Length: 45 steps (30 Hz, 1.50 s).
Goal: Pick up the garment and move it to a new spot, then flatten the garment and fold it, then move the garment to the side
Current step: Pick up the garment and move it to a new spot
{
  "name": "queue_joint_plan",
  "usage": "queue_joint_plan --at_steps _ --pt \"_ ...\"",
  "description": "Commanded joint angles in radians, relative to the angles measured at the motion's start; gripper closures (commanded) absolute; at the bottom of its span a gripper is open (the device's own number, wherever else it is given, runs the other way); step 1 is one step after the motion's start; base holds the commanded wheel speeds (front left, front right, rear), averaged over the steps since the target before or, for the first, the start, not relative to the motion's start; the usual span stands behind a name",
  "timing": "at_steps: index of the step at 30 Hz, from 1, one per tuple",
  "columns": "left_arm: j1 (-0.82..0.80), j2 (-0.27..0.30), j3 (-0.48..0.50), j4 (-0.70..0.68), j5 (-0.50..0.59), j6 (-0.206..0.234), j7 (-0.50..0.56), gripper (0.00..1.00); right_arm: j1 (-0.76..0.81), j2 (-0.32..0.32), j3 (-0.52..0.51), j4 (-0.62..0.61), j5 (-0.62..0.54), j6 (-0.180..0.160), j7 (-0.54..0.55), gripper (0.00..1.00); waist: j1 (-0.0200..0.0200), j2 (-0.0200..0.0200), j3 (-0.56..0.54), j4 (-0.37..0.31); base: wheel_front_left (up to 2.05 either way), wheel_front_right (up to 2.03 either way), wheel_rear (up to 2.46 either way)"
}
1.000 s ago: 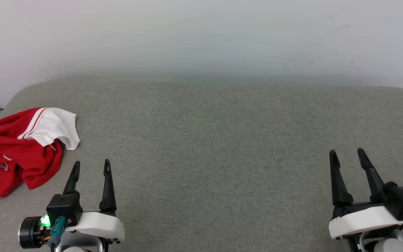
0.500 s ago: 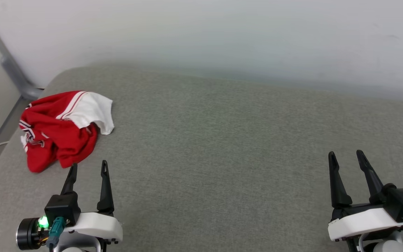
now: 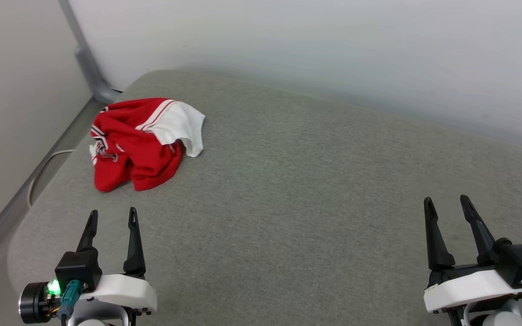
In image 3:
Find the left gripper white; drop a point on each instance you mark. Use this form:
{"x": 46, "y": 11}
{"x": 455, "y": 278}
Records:
{"x": 120, "y": 292}

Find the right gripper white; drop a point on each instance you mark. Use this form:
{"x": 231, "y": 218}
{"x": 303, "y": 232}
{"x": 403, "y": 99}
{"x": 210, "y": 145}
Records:
{"x": 465, "y": 287}

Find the red and white garment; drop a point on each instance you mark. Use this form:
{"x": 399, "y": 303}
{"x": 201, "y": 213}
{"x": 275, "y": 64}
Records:
{"x": 120, "y": 158}

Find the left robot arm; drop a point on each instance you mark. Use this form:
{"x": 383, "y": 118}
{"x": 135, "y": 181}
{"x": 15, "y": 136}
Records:
{"x": 102, "y": 314}

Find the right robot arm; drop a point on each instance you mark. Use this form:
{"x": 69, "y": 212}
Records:
{"x": 501, "y": 317}

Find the black cylinder with green light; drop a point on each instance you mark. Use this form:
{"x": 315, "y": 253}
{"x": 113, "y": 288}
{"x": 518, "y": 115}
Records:
{"x": 34, "y": 302}

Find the grey fabric sofa cushion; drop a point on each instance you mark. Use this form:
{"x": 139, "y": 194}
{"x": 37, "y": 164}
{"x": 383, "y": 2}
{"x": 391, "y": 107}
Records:
{"x": 297, "y": 190}

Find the grey metal pole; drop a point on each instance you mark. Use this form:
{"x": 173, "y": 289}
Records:
{"x": 86, "y": 61}

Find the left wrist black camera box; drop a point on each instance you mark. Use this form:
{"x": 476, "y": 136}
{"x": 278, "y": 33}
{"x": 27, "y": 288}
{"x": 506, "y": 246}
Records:
{"x": 79, "y": 269}

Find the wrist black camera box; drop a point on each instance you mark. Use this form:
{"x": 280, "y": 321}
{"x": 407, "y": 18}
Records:
{"x": 79, "y": 269}
{"x": 521, "y": 262}

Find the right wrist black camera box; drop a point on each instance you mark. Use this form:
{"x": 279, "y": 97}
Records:
{"x": 521, "y": 262}

